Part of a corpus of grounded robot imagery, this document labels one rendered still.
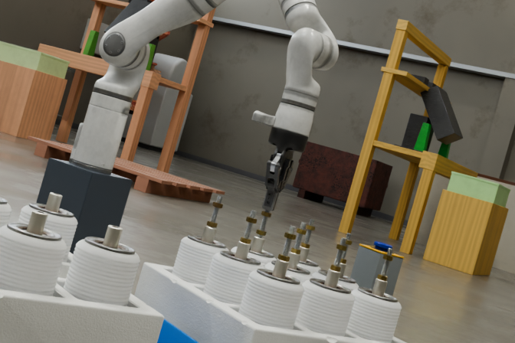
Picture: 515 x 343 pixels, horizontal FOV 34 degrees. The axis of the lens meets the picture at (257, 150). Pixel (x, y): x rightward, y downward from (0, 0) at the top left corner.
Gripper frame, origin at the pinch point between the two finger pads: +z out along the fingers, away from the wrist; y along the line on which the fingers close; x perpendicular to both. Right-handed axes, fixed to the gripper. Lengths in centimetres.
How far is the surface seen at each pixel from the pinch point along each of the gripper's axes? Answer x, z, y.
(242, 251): -1.8, 9.2, -17.6
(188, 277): 7.6, 17.2, -13.7
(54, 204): 27.4, 9.3, -34.4
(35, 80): 334, -15, 473
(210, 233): 7.1, 8.6, -10.0
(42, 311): 11, 19, -62
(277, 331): -14.2, 17.8, -31.3
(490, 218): -49, -8, 496
